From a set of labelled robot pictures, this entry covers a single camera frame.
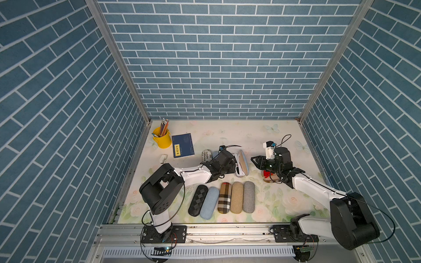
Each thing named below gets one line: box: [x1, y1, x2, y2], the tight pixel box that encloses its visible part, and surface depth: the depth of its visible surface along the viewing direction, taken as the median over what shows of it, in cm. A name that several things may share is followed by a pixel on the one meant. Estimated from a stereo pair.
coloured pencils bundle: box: [160, 117, 170, 137], surface depth 101 cm
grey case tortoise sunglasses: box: [242, 180, 256, 214], surface depth 84 cm
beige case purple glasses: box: [230, 181, 244, 214], surface depth 83 cm
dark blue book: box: [171, 133, 195, 158], surface depth 107 cm
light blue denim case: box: [199, 186, 220, 220], surface depth 82 cm
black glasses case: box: [188, 184, 209, 217], surface depth 82 cm
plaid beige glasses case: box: [217, 181, 232, 215], surface depth 83 cm
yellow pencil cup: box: [151, 126, 173, 150], surface depth 103 cm
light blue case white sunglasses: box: [233, 149, 250, 178], surface depth 94 cm
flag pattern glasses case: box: [201, 149, 213, 163], surface depth 101 cm
